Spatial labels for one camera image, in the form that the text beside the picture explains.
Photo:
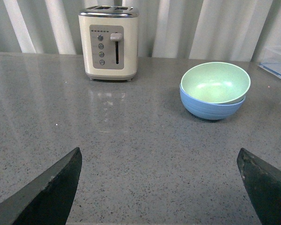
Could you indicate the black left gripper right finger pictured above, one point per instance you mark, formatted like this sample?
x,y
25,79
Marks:
x,y
262,182

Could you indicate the cream toaster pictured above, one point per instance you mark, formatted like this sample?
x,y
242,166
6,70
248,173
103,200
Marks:
x,y
109,37

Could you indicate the clear plastic container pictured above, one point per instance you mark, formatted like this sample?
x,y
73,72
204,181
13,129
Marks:
x,y
271,60

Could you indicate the light blue bowl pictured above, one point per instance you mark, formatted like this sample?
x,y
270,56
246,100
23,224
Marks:
x,y
207,110

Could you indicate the light green bowl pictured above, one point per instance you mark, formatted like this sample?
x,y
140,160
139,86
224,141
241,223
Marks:
x,y
216,83

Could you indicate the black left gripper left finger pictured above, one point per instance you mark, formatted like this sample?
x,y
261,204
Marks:
x,y
47,200

